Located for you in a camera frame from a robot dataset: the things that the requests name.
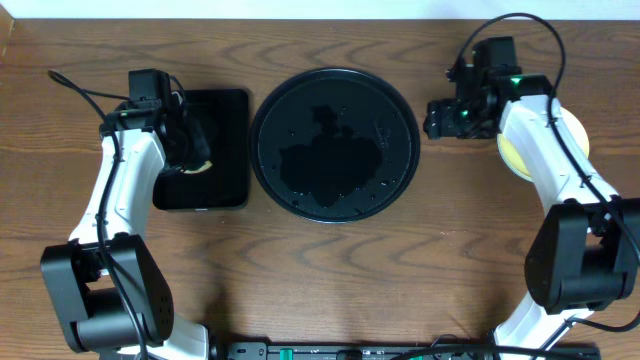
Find green yellow sponge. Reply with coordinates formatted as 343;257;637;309
182;161;212;175

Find yellow plate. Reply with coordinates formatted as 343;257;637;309
497;108;590;182

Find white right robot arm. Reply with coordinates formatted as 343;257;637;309
424;66;639;351

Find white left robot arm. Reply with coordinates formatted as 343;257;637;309
40;105;211;359

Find black rectangular water tray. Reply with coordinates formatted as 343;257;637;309
153;89;249;211

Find round black tray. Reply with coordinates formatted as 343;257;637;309
249;67;420;223

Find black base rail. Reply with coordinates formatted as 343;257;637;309
218;341;602;360

